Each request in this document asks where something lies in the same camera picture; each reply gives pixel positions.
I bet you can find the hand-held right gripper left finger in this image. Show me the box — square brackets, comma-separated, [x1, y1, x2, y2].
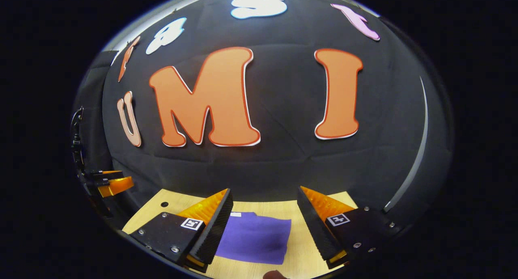
[129, 188, 234, 273]

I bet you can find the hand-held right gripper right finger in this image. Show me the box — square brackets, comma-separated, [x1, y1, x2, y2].
[297, 186, 406, 270]

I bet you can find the purple shirt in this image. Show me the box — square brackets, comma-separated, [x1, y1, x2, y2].
[214, 211, 292, 265]

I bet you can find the black side cloth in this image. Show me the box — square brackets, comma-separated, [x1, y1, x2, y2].
[380, 16, 454, 231]
[72, 51, 118, 174]

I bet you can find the black backdrop cloth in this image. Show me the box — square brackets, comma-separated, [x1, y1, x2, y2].
[101, 0, 429, 215]

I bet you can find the white backdrop stand pole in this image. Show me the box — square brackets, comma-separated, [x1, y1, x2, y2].
[382, 76, 429, 213]

